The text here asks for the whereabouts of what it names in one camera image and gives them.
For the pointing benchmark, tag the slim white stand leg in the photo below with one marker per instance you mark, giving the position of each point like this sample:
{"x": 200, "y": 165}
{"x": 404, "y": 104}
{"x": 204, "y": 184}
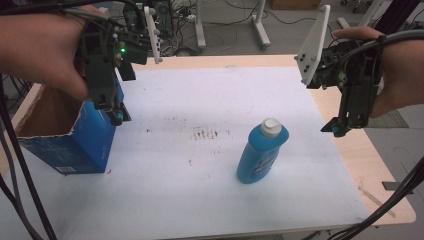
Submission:
{"x": 200, "y": 30}

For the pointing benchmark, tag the black tape strip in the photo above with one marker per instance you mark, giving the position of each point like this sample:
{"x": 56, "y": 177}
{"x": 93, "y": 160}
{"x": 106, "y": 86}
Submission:
{"x": 393, "y": 186}

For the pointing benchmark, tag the person's left hand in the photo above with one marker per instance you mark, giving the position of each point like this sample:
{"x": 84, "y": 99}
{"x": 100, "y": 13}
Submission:
{"x": 40, "y": 46}

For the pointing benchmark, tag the person's right hand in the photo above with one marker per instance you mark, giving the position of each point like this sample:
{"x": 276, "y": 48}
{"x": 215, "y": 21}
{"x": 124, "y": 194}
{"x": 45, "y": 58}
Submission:
{"x": 403, "y": 73}

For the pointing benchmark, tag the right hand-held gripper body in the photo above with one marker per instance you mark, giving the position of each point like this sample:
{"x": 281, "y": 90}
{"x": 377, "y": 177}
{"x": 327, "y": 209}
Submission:
{"x": 358, "y": 96}

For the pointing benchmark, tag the black metal stand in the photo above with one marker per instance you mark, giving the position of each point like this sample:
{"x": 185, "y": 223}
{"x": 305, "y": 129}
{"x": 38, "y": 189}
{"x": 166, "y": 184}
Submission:
{"x": 396, "y": 16}

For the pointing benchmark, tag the angled white stand leg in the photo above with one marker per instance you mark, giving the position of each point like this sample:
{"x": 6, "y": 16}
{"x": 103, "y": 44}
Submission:
{"x": 366, "y": 15}

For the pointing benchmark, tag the white foam mat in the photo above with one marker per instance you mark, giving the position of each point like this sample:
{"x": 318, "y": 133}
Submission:
{"x": 173, "y": 186}

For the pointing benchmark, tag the grey floor mat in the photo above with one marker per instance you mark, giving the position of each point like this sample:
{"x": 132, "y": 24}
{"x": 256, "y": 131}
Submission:
{"x": 388, "y": 121}

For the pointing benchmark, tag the blue liquid bottle white cap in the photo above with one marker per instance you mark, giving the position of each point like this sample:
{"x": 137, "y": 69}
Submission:
{"x": 260, "y": 153}

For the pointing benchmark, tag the white stand leg with foot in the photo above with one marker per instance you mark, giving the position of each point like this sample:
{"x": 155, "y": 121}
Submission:
{"x": 260, "y": 30}

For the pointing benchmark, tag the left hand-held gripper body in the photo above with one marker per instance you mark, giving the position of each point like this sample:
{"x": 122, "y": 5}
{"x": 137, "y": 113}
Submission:
{"x": 100, "y": 76}

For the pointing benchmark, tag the blue cardboard box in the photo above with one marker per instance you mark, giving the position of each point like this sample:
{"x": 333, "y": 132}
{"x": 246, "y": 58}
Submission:
{"x": 90, "y": 143}

